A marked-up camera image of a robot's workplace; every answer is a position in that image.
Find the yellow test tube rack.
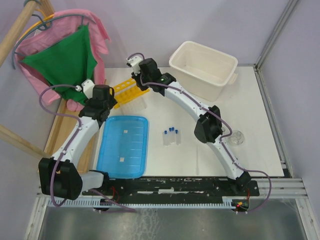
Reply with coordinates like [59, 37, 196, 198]
[113, 78, 150, 109]

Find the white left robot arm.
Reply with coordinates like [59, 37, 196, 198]
[38, 79, 117, 207]

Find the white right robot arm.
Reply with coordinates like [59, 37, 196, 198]
[128, 57, 252, 196]

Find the green cloth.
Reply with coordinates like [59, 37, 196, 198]
[22, 24, 98, 104]

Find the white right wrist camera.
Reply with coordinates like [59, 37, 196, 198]
[126, 55, 144, 76]

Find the white slotted cable duct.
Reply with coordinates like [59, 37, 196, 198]
[47, 197, 241, 208]

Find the aluminium frame rail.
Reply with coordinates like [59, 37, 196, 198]
[254, 0, 309, 201]

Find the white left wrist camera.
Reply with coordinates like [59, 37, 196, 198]
[75, 79, 95, 99]

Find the pink shirt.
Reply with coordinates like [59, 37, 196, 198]
[14, 9, 112, 112]

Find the blue plastic tray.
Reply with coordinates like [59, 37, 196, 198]
[96, 115, 149, 179]

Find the black mounting plate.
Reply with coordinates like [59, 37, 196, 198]
[96, 177, 260, 205]

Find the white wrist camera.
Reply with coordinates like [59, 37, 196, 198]
[75, 79, 95, 99]
[126, 55, 144, 76]

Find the yellow clothes hanger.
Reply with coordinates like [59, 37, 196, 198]
[24, 8, 54, 34]

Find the round glass flask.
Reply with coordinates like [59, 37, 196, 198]
[227, 130, 245, 146]

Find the white plastic bin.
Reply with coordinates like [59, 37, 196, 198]
[169, 41, 238, 102]

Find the blue capped test tube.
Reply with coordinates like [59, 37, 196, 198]
[175, 129, 181, 146]
[163, 130, 169, 146]
[169, 127, 175, 144]

